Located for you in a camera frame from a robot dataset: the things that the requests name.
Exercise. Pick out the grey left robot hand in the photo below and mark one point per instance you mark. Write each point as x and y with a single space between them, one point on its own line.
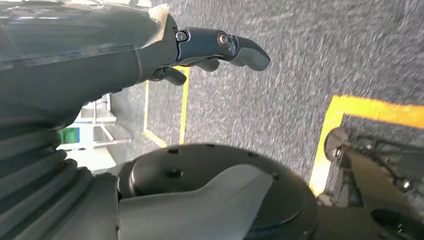
82 59

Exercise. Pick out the green box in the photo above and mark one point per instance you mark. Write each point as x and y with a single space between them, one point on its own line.
69 136

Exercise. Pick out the robot hip joint black grey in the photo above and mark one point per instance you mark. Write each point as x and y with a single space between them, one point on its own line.
198 205

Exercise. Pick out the steel workbench table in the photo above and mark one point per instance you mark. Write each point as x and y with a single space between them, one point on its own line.
99 119

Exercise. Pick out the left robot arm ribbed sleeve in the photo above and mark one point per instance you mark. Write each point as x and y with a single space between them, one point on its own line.
33 185

